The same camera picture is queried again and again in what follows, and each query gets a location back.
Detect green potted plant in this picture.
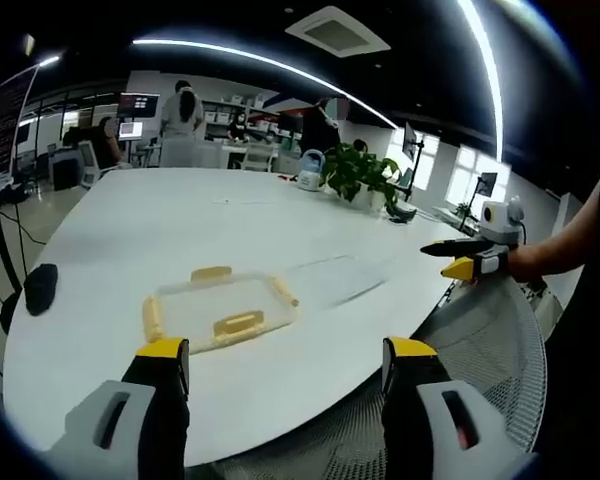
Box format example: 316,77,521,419
318,141,412,217

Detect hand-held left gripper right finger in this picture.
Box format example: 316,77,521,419
381,336,541,480

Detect clear container lid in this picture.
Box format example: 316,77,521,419
140,265,301,356

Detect white electric kettle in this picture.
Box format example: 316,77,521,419
297,148,327,193

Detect white slatted chair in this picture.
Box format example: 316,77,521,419
240,141,277,174

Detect black tool beside plant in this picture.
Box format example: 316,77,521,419
386,206,418,225

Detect ceiling air conditioner vent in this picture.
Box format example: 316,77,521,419
284,4,393,54

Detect small monitor on stand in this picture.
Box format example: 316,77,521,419
467,171,500,224

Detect monitor on black pole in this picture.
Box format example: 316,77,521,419
401,121,427,205

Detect large dark screen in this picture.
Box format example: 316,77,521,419
0,63,40,182

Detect grey mesh office chair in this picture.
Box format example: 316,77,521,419
324,273,549,480

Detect black pouch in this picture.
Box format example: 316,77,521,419
24,263,60,317

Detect wall monitor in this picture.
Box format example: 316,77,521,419
118,91,161,122

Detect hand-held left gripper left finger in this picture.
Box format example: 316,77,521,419
44,337,192,480

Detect white storage shelf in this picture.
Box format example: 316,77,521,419
199,91,304,137

